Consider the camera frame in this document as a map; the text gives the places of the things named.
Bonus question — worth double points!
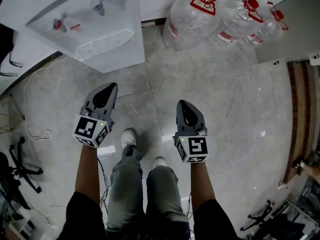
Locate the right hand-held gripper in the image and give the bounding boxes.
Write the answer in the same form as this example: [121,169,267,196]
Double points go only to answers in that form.
[172,99,210,164]

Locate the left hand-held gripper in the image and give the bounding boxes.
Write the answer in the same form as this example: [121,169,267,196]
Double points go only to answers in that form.
[72,82,119,149]

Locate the white water dispenser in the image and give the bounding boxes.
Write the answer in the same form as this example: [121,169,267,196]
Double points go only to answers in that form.
[0,0,146,74]

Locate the person's right forearm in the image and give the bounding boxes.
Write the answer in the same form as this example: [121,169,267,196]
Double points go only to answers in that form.
[190,160,216,212]

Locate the person's left forearm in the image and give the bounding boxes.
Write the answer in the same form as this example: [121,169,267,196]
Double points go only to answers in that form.
[74,145,101,205]

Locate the person's left white shoe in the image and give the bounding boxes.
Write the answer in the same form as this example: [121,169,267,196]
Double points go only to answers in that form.
[121,128,137,151]

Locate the person's white shoe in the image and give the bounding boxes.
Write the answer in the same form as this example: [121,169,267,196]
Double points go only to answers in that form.
[121,128,137,151]
[152,156,168,170]

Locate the person's right white shoe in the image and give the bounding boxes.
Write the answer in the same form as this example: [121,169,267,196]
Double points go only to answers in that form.
[152,156,168,170]

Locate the person's right leg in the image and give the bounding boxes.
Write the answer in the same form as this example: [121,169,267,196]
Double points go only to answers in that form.
[145,165,190,225]

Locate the person's leg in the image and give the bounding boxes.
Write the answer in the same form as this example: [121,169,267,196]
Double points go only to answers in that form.
[145,165,190,225]
[106,143,146,231]

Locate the person's left leg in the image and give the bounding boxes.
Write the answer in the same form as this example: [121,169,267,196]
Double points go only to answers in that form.
[106,143,146,231]

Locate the black office chair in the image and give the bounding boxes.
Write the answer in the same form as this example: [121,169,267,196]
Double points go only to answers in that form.
[0,136,45,210]
[239,200,273,232]

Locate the wooden bench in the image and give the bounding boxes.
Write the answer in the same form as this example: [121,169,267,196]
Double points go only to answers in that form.
[282,60,320,185]

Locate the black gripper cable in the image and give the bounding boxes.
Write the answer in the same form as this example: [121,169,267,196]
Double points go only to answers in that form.
[186,191,194,216]
[96,157,111,210]

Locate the white floor cable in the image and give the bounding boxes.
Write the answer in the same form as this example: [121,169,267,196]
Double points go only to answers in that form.
[23,55,68,225]

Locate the empty jug red handle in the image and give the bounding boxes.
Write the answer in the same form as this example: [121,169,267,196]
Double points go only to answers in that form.
[163,0,222,52]
[212,0,265,47]
[239,1,290,50]

